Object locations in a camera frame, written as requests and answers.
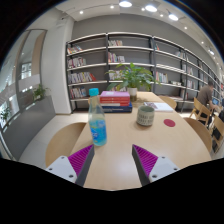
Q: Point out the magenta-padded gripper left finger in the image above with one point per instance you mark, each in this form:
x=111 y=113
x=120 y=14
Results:
x=63 y=166

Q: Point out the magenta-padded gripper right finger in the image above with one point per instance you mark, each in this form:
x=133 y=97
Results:
x=161 y=168

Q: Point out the clear bottle with teal cap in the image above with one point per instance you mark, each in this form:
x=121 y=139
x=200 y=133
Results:
x=97 y=130

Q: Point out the round-backed wooden chair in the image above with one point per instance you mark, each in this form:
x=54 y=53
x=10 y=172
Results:
x=200 y=131
x=169 y=101
x=61 y=141

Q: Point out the flat round red coaster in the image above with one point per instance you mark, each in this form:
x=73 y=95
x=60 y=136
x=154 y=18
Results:
x=169 y=122

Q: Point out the grey patterned ceramic mug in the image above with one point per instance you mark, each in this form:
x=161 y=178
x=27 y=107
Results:
x=145 y=116

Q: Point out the slatted wooden chair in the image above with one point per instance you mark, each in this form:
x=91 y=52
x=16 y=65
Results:
x=200 y=110
x=219 y=128

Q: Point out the small background green plant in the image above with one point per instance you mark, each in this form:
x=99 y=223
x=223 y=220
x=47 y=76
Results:
x=39 y=92

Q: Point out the red book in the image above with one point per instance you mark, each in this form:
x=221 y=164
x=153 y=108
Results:
x=115 y=104
x=115 y=99

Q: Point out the person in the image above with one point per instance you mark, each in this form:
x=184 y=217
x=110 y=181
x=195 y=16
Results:
x=204 y=95

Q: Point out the pink book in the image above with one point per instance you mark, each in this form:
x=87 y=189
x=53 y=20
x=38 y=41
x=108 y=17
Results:
x=115 y=94

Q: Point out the green potted plant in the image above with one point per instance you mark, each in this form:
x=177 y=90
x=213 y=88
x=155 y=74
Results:
x=132 y=78

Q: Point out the grey shelf unit with books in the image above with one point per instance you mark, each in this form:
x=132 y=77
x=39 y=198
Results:
x=133 y=41

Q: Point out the ceiling lights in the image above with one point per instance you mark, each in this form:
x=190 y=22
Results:
x=151 y=8

